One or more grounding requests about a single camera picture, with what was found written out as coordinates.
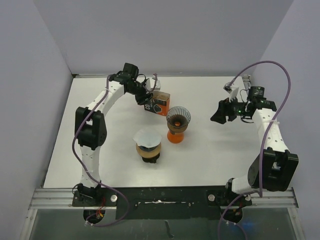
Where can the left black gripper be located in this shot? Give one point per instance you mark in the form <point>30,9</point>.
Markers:
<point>145,96</point>

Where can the dark green glass dripper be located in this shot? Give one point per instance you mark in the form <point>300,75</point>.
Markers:
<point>151,160</point>

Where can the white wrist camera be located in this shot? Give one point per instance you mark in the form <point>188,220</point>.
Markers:
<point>232,90</point>
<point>153,84</point>

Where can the blue glass dripper cone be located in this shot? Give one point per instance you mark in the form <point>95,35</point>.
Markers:
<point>147,149</point>

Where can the dark wooden ring holder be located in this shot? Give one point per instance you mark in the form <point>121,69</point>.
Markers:
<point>177,129</point>

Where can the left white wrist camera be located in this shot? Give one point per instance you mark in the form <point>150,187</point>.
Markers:
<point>153,84</point>

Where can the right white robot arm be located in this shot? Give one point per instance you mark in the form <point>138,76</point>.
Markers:
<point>275,165</point>

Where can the light wooden ring holder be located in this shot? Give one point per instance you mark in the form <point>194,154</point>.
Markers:
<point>148,153</point>

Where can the white paper coffee filter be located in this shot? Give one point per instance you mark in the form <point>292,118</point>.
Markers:
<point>147,137</point>

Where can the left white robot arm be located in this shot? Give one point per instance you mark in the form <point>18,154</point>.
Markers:
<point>90,130</point>

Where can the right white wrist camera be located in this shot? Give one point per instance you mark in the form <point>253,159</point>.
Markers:
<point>232,90</point>

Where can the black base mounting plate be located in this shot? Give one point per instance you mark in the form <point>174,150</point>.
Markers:
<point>161,203</point>

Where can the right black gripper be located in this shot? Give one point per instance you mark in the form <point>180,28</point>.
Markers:
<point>224,109</point>

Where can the orange glass carafe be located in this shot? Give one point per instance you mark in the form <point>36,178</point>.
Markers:
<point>175,138</point>

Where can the grey glass dripper cone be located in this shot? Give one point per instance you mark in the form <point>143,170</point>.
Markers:
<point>178,116</point>

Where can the orange coffee filter box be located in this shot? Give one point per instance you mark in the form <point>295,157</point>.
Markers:
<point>159,103</point>

